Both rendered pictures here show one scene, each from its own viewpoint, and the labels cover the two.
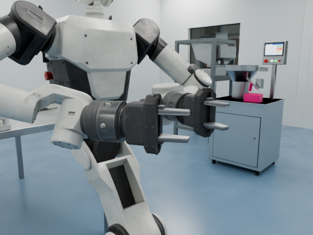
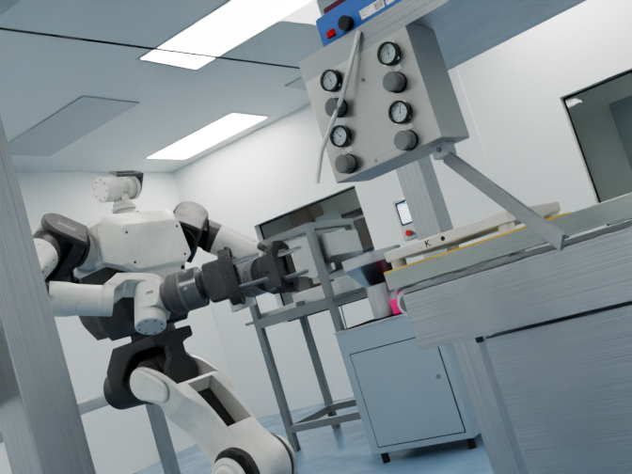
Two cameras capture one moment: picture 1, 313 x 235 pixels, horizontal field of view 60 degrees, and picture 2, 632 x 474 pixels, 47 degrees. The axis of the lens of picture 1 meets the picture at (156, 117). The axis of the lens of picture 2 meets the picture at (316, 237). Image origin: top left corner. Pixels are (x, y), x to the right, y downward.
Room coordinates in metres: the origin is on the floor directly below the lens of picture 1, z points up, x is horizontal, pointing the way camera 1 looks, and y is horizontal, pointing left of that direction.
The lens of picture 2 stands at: (-1.00, 0.10, 0.90)
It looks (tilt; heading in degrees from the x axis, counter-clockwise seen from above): 6 degrees up; 349
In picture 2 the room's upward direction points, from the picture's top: 17 degrees counter-clockwise
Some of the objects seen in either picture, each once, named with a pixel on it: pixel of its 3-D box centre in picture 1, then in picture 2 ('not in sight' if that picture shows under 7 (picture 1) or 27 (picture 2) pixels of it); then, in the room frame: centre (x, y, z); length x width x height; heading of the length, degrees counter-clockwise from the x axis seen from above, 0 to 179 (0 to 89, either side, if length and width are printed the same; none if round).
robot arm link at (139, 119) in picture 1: (131, 122); (210, 283); (0.55, 0.05, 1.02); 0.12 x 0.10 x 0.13; 74
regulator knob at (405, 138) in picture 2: not in sight; (404, 137); (0.09, -0.29, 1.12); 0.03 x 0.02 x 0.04; 42
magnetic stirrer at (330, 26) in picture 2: not in sight; (388, 15); (0.22, -0.38, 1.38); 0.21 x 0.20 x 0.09; 132
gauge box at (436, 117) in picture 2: not in sight; (384, 106); (0.18, -0.31, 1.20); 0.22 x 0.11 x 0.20; 42
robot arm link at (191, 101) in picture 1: (192, 109); (270, 272); (0.72, -0.10, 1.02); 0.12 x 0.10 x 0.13; 33
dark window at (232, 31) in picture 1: (214, 51); (323, 256); (6.24, -1.29, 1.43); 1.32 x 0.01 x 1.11; 48
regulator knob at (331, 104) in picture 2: not in sight; (334, 104); (0.17, -0.22, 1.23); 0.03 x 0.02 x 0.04; 42
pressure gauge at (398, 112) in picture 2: not in sight; (400, 112); (0.09, -0.30, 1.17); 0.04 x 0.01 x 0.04; 42
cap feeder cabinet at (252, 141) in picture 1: (245, 132); (422, 376); (3.03, -1.02, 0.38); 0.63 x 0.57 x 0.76; 48
